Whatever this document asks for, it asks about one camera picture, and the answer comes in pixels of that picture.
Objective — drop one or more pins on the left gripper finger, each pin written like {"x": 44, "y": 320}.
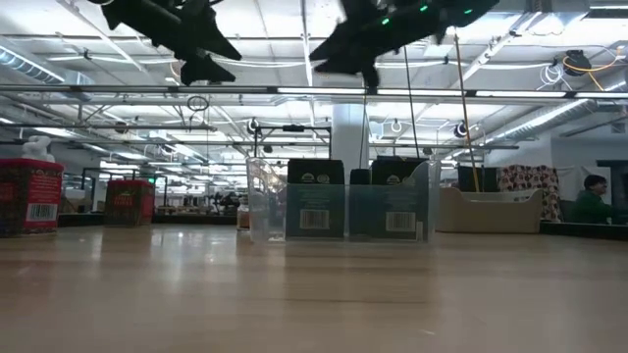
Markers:
{"x": 213, "y": 41}
{"x": 203, "y": 71}

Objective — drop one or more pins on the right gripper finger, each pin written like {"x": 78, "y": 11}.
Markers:
{"x": 348, "y": 46}
{"x": 353, "y": 68}

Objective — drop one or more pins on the small glass spice jar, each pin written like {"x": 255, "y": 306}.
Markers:
{"x": 243, "y": 216}

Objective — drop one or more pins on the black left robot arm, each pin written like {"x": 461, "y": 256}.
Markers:
{"x": 122, "y": 12}

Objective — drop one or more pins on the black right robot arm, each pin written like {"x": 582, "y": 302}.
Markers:
{"x": 456, "y": 15}

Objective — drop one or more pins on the white structural column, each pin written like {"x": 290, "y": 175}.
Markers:
{"x": 350, "y": 142}

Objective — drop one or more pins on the red-lidded spice tin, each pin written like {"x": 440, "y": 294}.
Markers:
{"x": 32, "y": 196}
{"x": 128, "y": 203}

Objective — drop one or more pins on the clear plastic bin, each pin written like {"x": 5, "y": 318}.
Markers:
{"x": 267, "y": 216}

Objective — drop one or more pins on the white lumpy background object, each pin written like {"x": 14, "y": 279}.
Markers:
{"x": 38, "y": 149}

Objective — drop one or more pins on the white plastic bin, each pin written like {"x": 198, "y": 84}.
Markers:
{"x": 490, "y": 216}

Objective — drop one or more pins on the floral patterned cloth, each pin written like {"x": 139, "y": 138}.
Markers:
{"x": 530, "y": 179}

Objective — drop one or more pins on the white hanging sheet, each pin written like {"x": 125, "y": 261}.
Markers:
{"x": 571, "y": 181}

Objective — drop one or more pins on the person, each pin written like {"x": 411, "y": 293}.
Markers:
{"x": 591, "y": 206}

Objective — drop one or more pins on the black background rig frame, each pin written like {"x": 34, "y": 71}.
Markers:
{"x": 293, "y": 128}

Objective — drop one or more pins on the silver ventilation duct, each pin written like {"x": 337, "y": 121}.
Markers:
{"x": 549, "y": 117}
{"x": 29, "y": 66}

